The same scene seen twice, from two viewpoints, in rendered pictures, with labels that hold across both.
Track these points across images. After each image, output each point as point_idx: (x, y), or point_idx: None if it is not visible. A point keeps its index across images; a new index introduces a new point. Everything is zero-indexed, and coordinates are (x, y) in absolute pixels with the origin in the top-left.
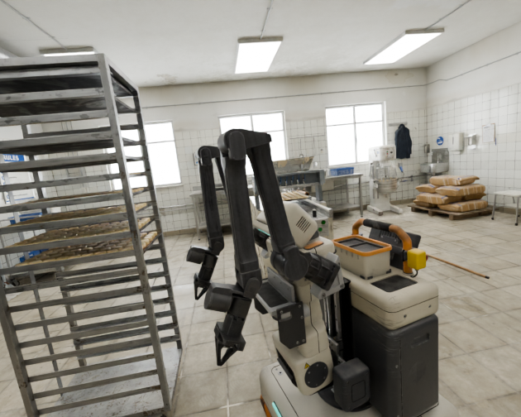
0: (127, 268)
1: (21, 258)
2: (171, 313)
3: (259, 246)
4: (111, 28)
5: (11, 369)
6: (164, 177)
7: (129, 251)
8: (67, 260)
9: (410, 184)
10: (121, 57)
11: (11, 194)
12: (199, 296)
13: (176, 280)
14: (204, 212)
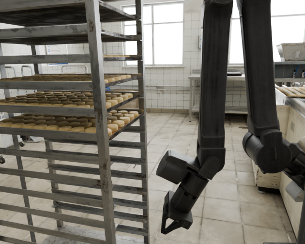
0: (124, 135)
1: None
2: (143, 205)
3: (289, 177)
4: None
5: (20, 201)
6: (169, 57)
7: (92, 135)
8: (29, 129)
9: None
10: None
11: (0, 47)
12: (168, 231)
13: (161, 157)
14: (199, 99)
